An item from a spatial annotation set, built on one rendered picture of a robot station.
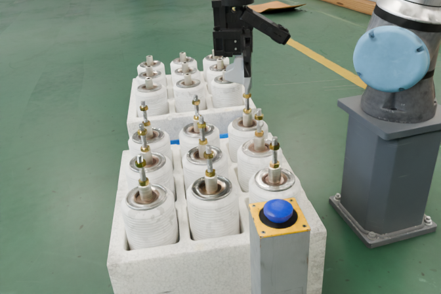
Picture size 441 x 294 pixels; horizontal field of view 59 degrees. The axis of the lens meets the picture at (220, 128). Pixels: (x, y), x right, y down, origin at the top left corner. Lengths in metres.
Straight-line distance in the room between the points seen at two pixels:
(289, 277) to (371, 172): 0.39
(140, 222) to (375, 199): 0.52
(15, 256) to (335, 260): 0.75
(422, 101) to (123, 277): 0.66
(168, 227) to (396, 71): 0.47
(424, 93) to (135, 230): 0.61
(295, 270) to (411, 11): 0.42
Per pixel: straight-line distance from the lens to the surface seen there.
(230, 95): 1.20
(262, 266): 0.57
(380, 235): 1.01
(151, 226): 0.71
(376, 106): 0.88
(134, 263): 0.72
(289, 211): 0.55
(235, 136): 0.91
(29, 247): 1.11
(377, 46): 0.69
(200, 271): 0.75
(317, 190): 1.15
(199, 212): 0.71
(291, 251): 0.56
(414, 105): 0.87
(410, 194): 0.98
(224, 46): 0.84
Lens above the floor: 0.68
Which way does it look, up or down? 27 degrees down
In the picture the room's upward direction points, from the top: 4 degrees counter-clockwise
